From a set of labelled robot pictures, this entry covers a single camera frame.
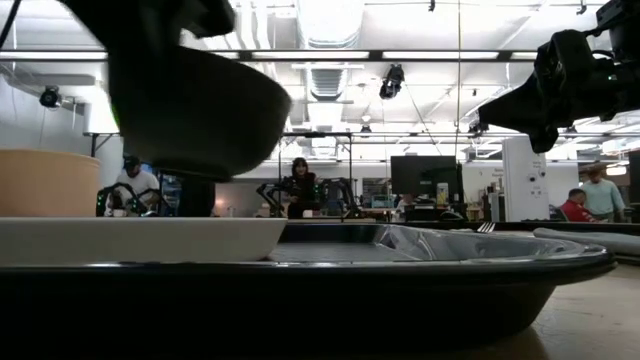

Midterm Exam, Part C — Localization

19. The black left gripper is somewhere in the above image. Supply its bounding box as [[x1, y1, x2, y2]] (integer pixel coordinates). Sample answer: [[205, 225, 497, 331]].
[[58, 0, 237, 51]]

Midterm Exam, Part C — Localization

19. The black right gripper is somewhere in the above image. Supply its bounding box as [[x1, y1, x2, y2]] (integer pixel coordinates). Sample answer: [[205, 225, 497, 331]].
[[477, 28, 617, 154]]

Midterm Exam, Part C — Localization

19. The dark bowl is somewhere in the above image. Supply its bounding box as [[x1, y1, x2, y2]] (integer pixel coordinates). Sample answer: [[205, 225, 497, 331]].
[[107, 44, 292, 182]]

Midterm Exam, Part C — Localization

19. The dark serving tray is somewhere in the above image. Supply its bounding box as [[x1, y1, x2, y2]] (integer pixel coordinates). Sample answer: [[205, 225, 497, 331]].
[[0, 222, 617, 360]]

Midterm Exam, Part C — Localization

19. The person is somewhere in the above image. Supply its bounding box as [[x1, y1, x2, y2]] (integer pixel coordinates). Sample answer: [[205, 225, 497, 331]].
[[285, 157, 320, 220], [103, 154, 161, 218], [559, 187, 600, 224], [178, 175, 217, 218], [579, 164, 627, 223]]

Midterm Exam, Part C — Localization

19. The black computer monitor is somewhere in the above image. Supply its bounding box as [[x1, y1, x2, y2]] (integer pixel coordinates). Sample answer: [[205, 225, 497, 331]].
[[390, 155, 464, 204]]

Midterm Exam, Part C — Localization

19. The overhead beam with light panels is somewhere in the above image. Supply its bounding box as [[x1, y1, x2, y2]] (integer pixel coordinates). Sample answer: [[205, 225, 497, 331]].
[[0, 49, 540, 63]]

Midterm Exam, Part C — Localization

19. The tan cup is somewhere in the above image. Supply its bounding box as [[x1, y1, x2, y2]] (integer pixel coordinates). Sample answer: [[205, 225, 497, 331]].
[[0, 148, 102, 218]]

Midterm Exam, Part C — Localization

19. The white plate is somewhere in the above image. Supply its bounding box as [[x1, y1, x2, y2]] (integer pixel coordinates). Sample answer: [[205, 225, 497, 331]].
[[0, 216, 289, 265]]

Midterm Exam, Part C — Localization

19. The white ceiling air duct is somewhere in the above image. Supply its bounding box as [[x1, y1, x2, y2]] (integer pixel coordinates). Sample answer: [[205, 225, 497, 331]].
[[294, 0, 366, 101]]

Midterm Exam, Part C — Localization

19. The black metal stand frame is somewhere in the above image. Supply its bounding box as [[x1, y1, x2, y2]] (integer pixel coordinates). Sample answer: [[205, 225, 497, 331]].
[[277, 131, 354, 221]]

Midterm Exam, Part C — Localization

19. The black cable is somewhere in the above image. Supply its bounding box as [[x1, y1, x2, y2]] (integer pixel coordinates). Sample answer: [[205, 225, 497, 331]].
[[0, 0, 24, 50]]

